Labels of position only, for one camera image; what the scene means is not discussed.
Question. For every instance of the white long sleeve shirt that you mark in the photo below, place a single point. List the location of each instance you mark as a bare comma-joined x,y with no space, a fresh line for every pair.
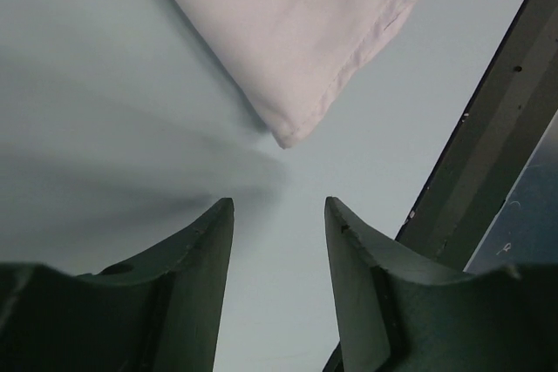
292,58

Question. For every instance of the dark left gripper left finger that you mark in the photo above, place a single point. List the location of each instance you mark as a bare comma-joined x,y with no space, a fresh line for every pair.
159,310

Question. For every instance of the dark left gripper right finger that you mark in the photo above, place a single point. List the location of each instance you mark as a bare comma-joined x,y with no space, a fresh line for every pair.
400,311

